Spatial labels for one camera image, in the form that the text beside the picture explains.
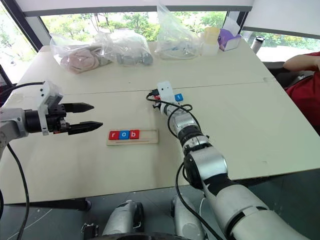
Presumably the silver bottle with black lid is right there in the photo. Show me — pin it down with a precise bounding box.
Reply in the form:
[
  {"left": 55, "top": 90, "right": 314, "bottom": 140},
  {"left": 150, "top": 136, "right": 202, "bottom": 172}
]
[{"left": 250, "top": 35, "right": 266, "bottom": 54}]

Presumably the silver robot leg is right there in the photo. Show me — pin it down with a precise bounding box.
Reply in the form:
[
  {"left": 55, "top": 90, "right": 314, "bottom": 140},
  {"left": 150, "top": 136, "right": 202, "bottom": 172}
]
[
  {"left": 101, "top": 199, "right": 145, "bottom": 236},
  {"left": 170, "top": 194, "right": 209, "bottom": 240}
]

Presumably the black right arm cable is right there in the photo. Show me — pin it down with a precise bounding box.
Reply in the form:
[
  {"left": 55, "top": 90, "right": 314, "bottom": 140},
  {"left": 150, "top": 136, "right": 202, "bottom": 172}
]
[{"left": 145, "top": 91, "right": 226, "bottom": 240}]

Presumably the wooden letter tray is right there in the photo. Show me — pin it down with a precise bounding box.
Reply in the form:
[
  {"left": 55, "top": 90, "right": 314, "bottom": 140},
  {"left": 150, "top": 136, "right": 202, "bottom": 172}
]
[{"left": 105, "top": 128, "right": 160, "bottom": 147}]

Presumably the dark table underframe beam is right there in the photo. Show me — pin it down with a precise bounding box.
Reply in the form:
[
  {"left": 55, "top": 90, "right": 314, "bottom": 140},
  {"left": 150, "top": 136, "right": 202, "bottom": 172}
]
[{"left": 4, "top": 196, "right": 93, "bottom": 212}]

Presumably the yellow lidded clear container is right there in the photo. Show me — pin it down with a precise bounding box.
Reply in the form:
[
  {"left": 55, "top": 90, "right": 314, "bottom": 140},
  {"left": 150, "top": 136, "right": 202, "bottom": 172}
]
[{"left": 200, "top": 26, "right": 221, "bottom": 57}]

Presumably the silver robot left leg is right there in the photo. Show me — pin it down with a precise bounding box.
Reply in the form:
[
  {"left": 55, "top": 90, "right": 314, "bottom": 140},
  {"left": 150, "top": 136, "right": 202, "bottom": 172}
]
[{"left": 101, "top": 199, "right": 145, "bottom": 236}]

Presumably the plastic bag with grey item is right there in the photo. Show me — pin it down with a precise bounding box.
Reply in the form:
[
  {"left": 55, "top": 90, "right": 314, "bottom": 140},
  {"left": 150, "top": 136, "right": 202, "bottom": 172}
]
[{"left": 94, "top": 30, "right": 154, "bottom": 67}]

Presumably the purple tissue box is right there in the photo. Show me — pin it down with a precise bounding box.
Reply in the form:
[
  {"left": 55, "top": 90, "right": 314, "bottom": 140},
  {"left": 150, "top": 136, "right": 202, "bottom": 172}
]
[{"left": 216, "top": 11, "right": 245, "bottom": 52}]

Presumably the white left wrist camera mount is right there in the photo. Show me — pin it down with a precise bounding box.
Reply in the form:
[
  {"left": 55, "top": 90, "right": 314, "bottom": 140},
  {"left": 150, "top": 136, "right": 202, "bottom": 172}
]
[{"left": 36, "top": 80, "right": 64, "bottom": 137}]

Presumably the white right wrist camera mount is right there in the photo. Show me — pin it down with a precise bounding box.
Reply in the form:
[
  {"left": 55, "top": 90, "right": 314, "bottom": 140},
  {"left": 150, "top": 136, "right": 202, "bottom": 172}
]
[{"left": 156, "top": 80, "right": 178, "bottom": 105}]

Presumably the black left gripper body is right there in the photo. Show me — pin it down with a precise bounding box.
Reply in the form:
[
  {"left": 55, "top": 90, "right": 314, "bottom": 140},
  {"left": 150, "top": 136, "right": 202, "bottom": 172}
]
[{"left": 45, "top": 103, "right": 71, "bottom": 135}]

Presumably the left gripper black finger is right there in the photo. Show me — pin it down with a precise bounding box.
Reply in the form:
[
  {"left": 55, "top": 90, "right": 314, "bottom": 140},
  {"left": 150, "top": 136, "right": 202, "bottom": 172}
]
[
  {"left": 67, "top": 120, "right": 104, "bottom": 136},
  {"left": 63, "top": 101, "right": 96, "bottom": 114}
]

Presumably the plastic bag with pink plush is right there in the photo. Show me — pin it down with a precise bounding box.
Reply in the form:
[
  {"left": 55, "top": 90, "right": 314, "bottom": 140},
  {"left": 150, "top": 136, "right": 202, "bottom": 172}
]
[{"left": 49, "top": 33, "right": 114, "bottom": 75}]

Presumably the black mesh chair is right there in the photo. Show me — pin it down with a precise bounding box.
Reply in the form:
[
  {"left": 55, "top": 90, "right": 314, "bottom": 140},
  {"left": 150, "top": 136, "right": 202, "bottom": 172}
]
[{"left": 0, "top": 63, "right": 14, "bottom": 107}]

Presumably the tall clear plastic bag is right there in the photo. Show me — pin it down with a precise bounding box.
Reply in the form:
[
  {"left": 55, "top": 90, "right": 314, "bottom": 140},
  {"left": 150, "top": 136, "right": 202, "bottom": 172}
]
[{"left": 154, "top": 1, "right": 204, "bottom": 61}]

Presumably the black window frame post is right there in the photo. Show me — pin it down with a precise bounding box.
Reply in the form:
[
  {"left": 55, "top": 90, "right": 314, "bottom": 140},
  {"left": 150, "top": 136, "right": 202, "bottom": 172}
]
[{"left": 3, "top": 0, "right": 41, "bottom": 54}]

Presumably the silver robot right leg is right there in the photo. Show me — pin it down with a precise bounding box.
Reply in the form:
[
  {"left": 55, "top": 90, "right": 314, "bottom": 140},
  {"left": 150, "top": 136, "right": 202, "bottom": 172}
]
[{"left": 170, "top": 194, "right": 209, "bottom": 240}]

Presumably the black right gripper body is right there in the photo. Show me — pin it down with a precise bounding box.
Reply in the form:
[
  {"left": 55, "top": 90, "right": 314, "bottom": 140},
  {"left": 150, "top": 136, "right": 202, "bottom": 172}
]
[{"left": 150, "top": 89, "right": 163, "bottom": 110}]

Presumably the person's red shirt torso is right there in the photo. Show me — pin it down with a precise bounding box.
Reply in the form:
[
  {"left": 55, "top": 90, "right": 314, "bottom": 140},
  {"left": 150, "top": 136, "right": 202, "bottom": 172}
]
[{"left": 284, "top": 74, "right": 320, "bottom": 137}]

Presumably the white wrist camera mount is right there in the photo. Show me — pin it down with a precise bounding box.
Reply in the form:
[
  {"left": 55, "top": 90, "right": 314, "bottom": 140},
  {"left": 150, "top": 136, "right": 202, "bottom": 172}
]
[
  {"left": 156, "top": 80, "right": 178, "bottom": 105},
  {"left": 36, "top": 80, "right": 64, "bottom": 137}
]

